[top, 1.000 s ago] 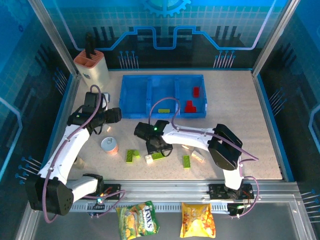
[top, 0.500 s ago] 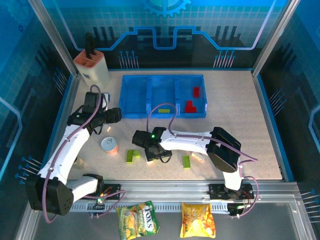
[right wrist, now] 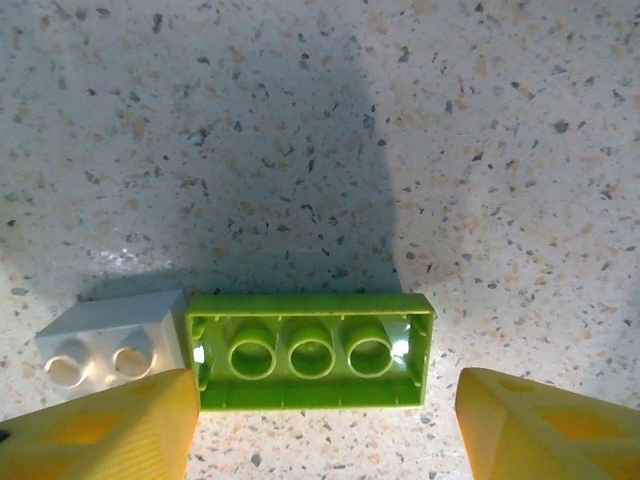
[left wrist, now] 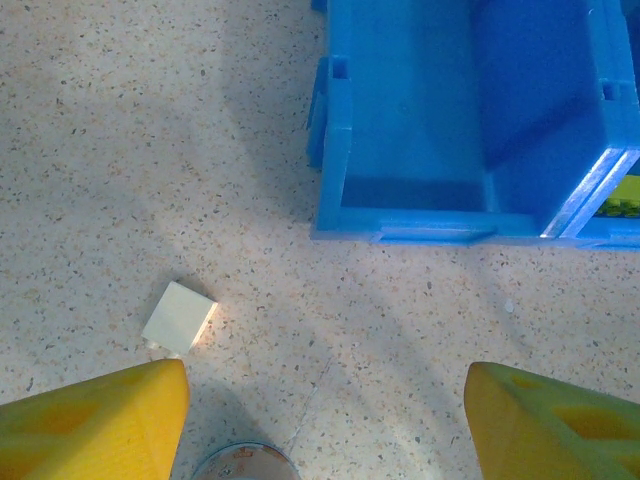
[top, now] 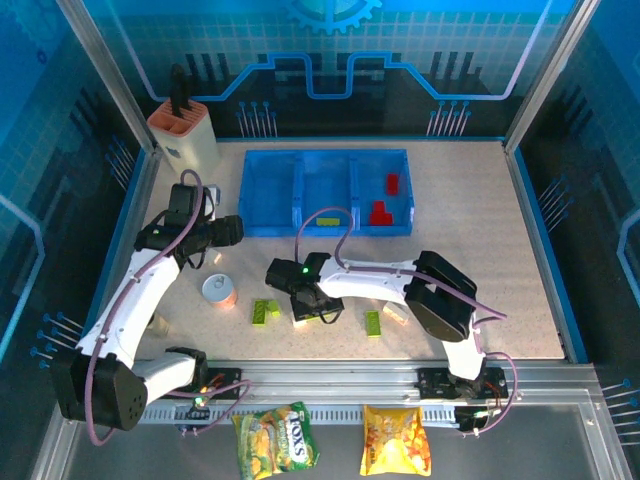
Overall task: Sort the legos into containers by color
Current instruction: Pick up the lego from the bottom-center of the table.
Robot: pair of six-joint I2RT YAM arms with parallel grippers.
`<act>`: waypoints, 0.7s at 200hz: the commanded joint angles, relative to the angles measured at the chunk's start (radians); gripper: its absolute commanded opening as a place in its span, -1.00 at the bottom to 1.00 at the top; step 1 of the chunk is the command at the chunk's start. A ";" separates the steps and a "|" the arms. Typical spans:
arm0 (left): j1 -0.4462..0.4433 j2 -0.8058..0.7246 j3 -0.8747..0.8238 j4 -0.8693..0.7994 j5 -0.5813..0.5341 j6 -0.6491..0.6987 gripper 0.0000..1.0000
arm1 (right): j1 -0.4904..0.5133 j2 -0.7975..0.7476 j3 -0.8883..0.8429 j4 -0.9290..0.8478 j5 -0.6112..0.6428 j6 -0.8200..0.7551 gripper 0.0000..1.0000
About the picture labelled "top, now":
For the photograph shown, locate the blue three-compartment bin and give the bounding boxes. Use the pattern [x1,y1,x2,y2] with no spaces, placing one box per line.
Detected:
[238,148,416,237]

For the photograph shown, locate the tin can with pull tab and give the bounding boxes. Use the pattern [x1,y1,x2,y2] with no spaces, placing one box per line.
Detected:
[201,273,239,311]

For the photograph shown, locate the beige knife block orange top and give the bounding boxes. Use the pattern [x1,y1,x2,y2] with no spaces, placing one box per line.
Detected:
[146,99,221,185]

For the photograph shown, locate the green Fox's candy bag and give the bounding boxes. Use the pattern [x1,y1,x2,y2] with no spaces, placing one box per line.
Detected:
[231,401,320,480]

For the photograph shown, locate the left small controller board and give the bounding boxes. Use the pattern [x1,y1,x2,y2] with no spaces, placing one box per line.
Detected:
[172,394,214,437]

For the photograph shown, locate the small controller board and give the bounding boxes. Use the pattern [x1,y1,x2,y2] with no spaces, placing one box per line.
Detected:
[453,405,504,437]
[172,394,214,437]

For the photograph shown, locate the yellow snack bag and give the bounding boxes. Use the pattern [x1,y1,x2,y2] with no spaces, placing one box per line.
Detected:
[358,404,433,477]

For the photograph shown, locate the right small controller board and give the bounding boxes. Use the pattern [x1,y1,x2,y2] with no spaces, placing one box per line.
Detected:
[453,405,504,437]

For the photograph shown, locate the aluminium mounting rail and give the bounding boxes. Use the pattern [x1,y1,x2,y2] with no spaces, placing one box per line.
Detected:
[139,358,599,401]

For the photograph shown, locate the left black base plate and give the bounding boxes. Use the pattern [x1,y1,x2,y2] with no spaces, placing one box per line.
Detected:
[194,366,243,401]

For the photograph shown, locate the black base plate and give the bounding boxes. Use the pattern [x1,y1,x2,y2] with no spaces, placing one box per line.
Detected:
[417,367,510,400]
[194,366,243,401]

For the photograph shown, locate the white slotted cable duct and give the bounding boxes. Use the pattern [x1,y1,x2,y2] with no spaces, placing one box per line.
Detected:
[144,403,461,427]

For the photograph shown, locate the black knife handle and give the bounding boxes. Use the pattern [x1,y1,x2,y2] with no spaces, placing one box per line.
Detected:
[169,63,194,114]

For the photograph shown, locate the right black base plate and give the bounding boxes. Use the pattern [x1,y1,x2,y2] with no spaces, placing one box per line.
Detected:
[417,367,510,400]

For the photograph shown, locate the aluminium frame post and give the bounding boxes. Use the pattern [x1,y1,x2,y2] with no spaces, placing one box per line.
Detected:
[502,0,604,154]
[53,0,164,156]

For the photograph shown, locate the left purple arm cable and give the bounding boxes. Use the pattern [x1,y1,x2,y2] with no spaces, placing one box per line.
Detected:
[87,168,254,447]

